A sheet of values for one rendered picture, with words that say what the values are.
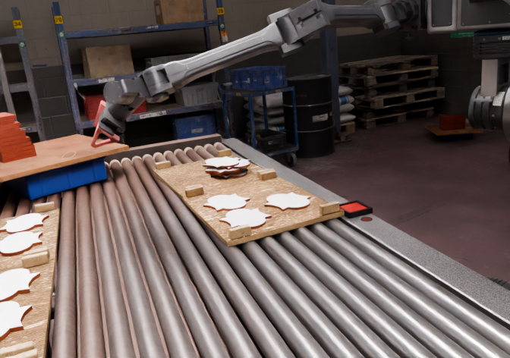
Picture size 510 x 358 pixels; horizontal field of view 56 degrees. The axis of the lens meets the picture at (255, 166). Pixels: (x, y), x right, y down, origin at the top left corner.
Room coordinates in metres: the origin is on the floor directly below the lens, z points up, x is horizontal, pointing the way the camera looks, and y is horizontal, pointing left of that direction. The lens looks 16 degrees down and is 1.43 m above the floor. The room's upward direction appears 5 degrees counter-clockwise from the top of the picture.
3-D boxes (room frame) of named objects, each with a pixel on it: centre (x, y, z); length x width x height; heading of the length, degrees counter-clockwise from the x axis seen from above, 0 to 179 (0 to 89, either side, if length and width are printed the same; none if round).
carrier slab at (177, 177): (1.74, 0.17, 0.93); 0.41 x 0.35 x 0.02; 24
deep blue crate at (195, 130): (5.96, 0.72, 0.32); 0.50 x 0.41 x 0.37; 108
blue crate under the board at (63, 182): (1.85, 0.80, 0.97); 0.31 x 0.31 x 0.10; 41
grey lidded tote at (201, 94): (5.94, 0.64, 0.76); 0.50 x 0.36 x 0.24; 118
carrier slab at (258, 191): (1.36, 0.01, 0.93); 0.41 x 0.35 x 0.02; 23
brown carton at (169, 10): (5.92, 0.71, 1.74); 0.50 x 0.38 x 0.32; 112
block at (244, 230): (1.12, 0.05, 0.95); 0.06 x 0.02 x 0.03; 113
